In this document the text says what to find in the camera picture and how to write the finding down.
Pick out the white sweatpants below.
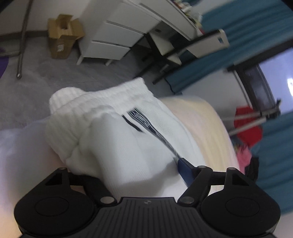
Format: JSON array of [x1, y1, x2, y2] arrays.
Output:
[[46, 78, 205, 199]]

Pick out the pink garment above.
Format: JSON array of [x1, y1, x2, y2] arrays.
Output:
[[235, 145, 252, 174]]

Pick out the black garment pile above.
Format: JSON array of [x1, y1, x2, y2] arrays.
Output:
[[245, 157, 259, 182]]

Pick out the red garment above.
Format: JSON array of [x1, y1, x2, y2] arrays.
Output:
[[233, 106, 263, 148]]

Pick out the pastel duvet bedding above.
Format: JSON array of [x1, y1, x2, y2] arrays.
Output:
[[1, 97, 239, 237]]

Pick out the blue curtain right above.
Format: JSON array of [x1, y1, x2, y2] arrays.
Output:
[[251, 112, 293, 214]]

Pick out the blue curtain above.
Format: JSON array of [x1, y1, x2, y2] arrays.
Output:
[[251, 112, 293, 214], [166, 1, 292, 94]]

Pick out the dark framed window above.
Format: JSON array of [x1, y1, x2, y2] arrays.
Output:
[[227, 40, 292, 114]]

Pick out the metal pole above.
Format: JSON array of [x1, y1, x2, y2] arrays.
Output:
[[16, 0, 33, 79]]

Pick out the white black chair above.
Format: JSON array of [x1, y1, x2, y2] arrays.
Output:
[[137, 28, 230, 85]]

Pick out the cardboard box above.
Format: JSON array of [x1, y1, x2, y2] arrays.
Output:
[[47, 14, 85, 60]]

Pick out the white desk with drawers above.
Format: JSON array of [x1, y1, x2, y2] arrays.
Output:
[[77, 1, 198, 65]]

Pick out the blue curtain left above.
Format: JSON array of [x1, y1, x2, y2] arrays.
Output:
[[166, 1, 292, 94]]

